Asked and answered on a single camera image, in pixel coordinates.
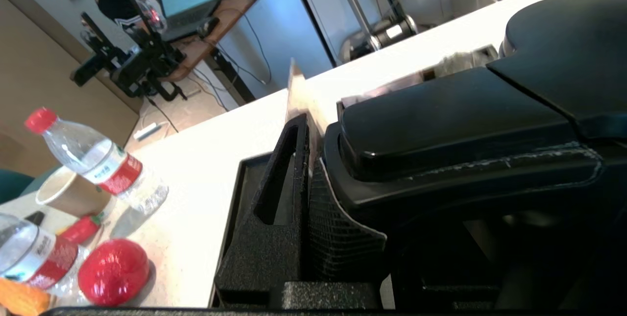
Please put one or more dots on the brown paper cup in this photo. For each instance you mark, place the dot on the brown paper cup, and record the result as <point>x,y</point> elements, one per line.
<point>68,196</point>

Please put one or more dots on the clear plastic pouch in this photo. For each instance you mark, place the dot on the clear plastic pouch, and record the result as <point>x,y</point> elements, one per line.
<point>460,63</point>

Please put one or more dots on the white power strip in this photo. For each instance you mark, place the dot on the white power strip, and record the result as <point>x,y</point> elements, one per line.
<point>148,131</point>

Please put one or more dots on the red tomato toy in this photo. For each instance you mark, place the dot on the red tomato toy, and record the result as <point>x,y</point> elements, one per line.
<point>112,272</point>

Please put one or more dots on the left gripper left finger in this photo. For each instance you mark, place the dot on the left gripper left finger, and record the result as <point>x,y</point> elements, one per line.
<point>264,257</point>

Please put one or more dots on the red chili toy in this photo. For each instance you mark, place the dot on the red chili toy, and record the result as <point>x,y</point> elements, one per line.
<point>81,230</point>

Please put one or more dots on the water bottle red cap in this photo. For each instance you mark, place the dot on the water bottle red cap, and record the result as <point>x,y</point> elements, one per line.
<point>103,169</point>
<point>34,257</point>

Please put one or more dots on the brown wooden door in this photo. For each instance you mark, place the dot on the brown wooden door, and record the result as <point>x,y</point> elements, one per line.
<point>39,76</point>

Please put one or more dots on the brown wooden desk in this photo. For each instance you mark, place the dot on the brown wooden desk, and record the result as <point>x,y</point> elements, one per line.
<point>235,12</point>

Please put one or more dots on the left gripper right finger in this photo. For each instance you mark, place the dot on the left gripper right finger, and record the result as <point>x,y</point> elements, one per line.
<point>335,247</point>

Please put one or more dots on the black rectangular tray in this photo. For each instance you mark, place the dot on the black rectangular tray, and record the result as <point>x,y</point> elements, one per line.
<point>240,183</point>

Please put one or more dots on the black computer mouse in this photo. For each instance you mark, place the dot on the black computer mouse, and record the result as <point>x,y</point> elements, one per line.
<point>208,26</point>

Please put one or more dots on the black electric kettle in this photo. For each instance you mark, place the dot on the black electric kettle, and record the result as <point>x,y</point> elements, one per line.
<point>465,134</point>

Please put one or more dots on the teal chair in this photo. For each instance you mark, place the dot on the teal chair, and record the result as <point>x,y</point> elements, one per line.
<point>12,186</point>

